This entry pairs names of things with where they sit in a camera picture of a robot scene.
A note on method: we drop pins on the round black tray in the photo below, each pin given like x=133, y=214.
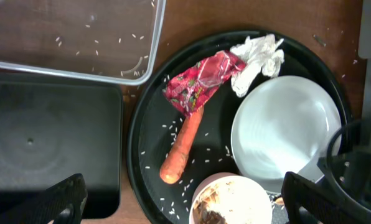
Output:
x=155, y=123

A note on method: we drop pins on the pink bowl with leftovers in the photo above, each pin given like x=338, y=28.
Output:
x=229, y=198

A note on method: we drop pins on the grey plate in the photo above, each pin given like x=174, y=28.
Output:
x=283, y=125

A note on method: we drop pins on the red snack wrapper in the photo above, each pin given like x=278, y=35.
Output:
x=191, y=89

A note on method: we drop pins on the orange carrot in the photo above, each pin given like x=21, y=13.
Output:
x=176, y=161

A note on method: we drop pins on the black rectangular tray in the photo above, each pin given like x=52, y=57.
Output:
x=54, y=127

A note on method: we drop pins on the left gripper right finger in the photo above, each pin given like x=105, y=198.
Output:
x=299, y=192

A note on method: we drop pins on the peanut on tray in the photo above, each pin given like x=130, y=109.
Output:
x=279, y=201

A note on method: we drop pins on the clear plastic bin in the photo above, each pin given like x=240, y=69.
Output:
x=111, y=41

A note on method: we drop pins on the crumpled white tissue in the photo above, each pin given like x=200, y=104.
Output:
x=261, y=56

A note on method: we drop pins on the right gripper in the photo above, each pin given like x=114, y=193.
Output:
x=349, y=175

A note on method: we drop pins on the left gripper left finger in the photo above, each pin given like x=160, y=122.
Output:
x=62, y=203

